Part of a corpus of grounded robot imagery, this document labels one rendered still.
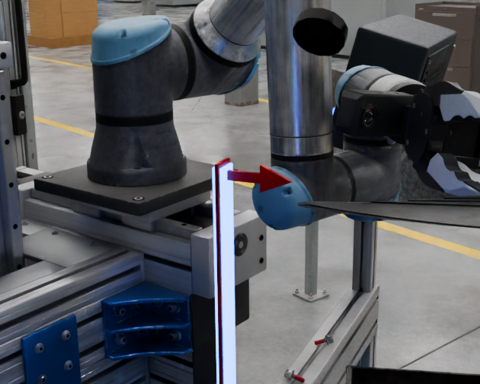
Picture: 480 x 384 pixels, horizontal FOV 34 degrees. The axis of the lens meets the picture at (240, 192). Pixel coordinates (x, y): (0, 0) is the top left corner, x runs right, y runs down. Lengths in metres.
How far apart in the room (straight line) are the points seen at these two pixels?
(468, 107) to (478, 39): 6.62
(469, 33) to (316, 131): 6.45
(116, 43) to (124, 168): 0.18
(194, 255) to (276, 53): 0.33
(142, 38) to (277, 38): 0.29
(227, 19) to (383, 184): 0.34
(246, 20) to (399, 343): 2.01
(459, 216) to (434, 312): 2.70
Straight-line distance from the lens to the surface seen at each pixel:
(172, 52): 1.17
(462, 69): 7.40
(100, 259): 1.15
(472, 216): 0.57
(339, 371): 1.11
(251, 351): 2.89
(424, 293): 3.41
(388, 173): 1.02
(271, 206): 0.92
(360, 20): 10.55
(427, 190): 2.63
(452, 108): 0.80
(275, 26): 0.91
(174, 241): 1.12
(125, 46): 1.14
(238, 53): 1.20
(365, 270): 1.23
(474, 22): 7.32
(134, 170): 1.15
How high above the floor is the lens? 1.36
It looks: 17 degrees down
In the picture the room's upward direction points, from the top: 1 degrees counter-clockwise
